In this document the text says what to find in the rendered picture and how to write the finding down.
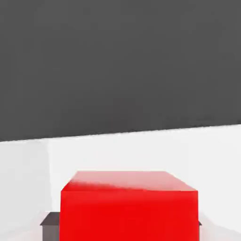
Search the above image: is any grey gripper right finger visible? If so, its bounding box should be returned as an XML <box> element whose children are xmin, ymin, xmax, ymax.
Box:
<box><xmin>197</xmin><ymin>220</ymin><xmax>215</xmax><ymax>241</ymax></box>

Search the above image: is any small red cube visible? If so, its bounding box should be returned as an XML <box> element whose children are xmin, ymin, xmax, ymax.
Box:
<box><xmin>59</xmin><ymin>170</ymin><xmax>199</xmax><ymax>241</ymax></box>

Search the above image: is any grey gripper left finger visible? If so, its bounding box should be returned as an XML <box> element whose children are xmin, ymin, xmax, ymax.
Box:
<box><xmin>24</xmin><ymin>211</ymin><xmax>61</xmax><ymax>241</ymax></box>

